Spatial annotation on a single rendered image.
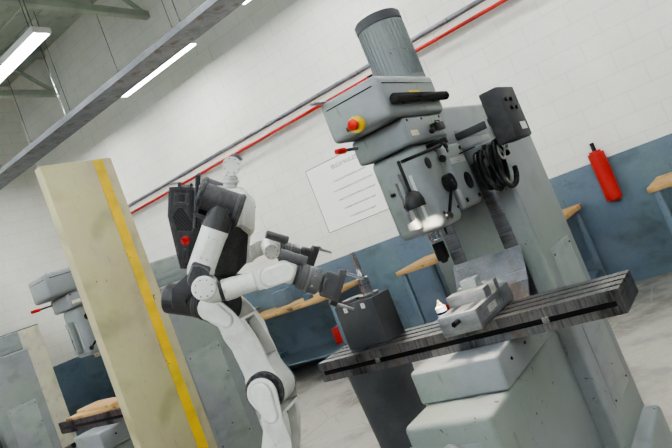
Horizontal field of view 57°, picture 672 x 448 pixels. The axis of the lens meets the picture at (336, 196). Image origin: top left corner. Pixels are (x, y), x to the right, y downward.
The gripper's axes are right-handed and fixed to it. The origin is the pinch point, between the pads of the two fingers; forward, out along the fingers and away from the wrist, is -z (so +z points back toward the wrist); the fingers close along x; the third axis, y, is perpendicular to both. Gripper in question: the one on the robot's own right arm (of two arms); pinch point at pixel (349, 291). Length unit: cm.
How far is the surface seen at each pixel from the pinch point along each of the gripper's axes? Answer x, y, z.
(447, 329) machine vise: -3.0, 1.7, -36.7
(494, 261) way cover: 27, 42, -63
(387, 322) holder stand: -10.0, 41.0, -25.8
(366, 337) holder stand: -19, 46, -21
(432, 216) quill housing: 33.3, 9.5, -22.6
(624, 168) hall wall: 164, 330, -276
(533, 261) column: 31, 33, -75
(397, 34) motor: 102, 35, 5
